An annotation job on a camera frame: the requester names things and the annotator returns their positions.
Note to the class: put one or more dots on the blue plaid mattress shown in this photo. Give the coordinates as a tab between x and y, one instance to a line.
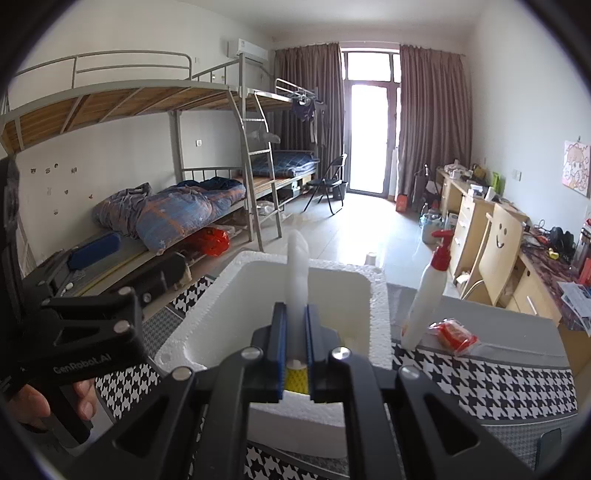
286	164

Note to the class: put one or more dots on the grey metal bunk bed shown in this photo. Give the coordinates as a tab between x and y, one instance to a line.
115	99
277	94

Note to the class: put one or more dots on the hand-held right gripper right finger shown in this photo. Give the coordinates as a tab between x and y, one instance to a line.
308	350

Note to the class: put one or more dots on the white spray bottle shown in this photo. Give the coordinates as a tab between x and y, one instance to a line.
425	300

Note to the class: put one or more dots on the row of toiletry bottles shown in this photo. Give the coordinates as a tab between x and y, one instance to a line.
584	254

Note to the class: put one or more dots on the red snack packet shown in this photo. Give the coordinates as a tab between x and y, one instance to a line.
455	337

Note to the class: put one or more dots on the red plastic bag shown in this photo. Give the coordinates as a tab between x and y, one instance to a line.
212	242

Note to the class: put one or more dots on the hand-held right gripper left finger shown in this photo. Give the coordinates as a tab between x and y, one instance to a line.
278	350

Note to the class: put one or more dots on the white air conditioner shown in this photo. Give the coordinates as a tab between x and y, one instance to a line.
247	50

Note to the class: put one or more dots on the wooden chair with smiley face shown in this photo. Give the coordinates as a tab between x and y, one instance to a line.
503	249

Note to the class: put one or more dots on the grey metal bed ladder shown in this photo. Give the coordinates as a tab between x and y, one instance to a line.
251	152

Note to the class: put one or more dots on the brown curtain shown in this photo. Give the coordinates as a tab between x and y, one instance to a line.
309	74
434	120

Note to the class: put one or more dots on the blue plaid quilt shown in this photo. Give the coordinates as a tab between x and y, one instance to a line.
180	207

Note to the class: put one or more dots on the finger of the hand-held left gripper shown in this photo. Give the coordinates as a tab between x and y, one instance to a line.
92	256
157	279

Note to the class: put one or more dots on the dark hanging clothes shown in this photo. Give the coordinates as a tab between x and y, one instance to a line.
304	108

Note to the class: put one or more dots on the black folding chair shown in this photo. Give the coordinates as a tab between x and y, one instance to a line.
325	184

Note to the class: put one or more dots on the orange paper bag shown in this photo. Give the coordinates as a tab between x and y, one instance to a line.
401	203

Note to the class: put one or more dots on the cartoon wall picture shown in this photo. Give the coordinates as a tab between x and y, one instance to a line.
577	168

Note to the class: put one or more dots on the black headphones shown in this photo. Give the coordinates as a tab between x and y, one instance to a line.
561	240

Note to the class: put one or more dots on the person's left hand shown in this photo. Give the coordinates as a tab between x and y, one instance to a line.
27	408

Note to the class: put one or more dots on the light wooden desk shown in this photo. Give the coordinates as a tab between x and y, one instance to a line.
464	221
540	295

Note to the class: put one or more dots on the white foam box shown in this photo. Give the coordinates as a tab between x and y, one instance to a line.
341	295

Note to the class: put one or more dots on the glass balcony door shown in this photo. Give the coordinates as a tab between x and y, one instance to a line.
369	129

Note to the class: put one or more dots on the houndstooth tablecloth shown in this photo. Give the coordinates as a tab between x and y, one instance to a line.
485	383

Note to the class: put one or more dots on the printed paper sheets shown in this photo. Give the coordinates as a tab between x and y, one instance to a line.
577	304

